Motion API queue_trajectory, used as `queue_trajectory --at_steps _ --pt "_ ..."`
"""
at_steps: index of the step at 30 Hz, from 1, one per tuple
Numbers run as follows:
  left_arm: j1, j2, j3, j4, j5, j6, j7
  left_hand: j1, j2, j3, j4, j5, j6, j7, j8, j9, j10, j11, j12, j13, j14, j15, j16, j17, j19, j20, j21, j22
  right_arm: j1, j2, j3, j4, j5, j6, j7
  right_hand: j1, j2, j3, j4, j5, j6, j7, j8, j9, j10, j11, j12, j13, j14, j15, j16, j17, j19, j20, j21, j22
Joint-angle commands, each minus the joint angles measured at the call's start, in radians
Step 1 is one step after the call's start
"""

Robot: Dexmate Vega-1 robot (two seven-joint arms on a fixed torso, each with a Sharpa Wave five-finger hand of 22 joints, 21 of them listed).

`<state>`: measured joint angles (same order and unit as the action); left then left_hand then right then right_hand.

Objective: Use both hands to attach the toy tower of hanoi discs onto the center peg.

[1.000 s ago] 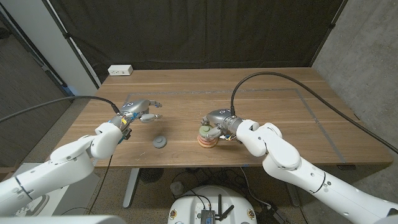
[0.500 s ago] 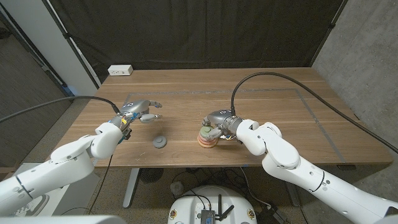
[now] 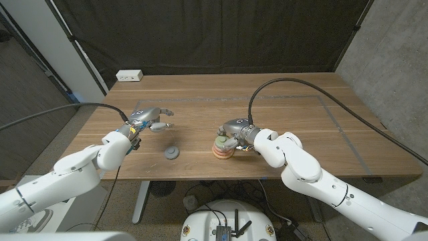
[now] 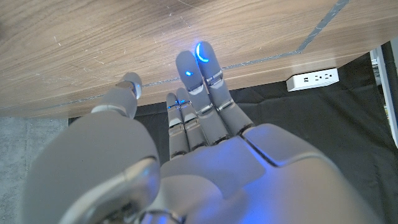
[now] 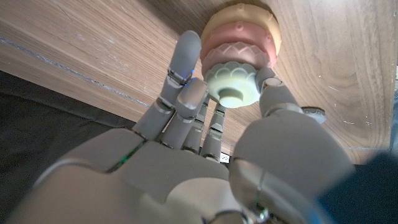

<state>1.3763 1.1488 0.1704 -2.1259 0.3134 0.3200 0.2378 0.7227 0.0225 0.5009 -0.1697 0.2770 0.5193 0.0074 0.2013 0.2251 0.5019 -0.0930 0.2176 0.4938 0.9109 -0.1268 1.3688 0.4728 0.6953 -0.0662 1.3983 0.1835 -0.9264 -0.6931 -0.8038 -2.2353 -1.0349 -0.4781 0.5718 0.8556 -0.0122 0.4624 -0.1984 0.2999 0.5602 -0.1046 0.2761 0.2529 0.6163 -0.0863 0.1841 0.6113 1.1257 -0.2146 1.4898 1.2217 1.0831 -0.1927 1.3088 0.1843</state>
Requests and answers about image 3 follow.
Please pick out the white table leg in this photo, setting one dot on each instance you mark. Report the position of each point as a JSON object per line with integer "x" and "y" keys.
{"x": 140, "y": 204}

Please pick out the orange toy disc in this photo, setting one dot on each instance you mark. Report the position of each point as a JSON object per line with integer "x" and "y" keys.
{"x": 223, "y": 157}

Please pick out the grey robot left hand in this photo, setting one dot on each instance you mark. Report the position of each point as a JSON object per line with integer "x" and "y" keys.
{"x": 145, "y": 115}

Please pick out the round grey floor object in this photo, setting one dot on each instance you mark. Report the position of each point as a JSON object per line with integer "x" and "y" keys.
{"x": 190, "y": 202}

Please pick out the grey table leg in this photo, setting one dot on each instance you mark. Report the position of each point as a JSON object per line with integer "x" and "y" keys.
{"x": 316, "y": 212}

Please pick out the grey router with black antennas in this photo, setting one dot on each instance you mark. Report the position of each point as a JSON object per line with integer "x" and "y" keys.
{"x": 223, "y": 232}

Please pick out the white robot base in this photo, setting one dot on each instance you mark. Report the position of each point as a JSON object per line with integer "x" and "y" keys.
{"x": 207, "y": 221}

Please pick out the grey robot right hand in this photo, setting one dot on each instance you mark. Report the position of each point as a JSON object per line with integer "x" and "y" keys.
{"x": 240, "y": 126}

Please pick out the dusty pink toy disc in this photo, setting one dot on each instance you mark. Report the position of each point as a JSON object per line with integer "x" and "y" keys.
{"x": 217, "y": 149}

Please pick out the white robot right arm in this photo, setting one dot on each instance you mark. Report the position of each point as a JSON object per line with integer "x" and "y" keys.
{"x": 317, "y": 180}

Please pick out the grey toy disc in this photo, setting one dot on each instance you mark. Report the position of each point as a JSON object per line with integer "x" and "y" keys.
{"x": 172, "y": 152}

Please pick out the grey and white shoe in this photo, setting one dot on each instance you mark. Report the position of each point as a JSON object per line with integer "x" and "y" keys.
{"x": 38, "y": 221}

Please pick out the green toy disc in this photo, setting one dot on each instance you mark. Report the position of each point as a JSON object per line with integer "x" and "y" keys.
{"x": 220, "y": 141}

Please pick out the black power adapter box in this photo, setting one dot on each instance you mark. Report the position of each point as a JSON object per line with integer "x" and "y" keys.
{"x": 291, "y": 231}

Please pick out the white floor platform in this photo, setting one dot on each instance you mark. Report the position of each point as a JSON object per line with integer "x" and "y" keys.
{"x": 90, "y": 207}

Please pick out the black backdrop curtain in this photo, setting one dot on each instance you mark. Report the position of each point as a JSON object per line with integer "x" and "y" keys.
{"x": 214, "y": 33}

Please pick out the white power strip box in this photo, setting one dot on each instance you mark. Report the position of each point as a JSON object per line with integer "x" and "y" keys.
{"x": 129, "y": 75}

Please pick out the white robot torso edge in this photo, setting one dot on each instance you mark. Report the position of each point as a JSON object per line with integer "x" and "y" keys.
{"x": 67, "y": 237}

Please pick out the grey tape outline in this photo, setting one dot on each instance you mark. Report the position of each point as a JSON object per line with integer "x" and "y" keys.
{"x": 200, "y": 99}

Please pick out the black backdrop stand pole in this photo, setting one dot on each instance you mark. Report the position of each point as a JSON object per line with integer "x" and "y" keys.
{"x": 357, "y": 26}
{"x": 72, "y": 38}

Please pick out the small black floor fan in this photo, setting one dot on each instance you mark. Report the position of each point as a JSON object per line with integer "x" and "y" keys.
{"x": 162, "y": 188}

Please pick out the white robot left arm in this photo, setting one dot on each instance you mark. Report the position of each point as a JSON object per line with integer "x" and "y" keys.
{"x": 63, "y": 180}

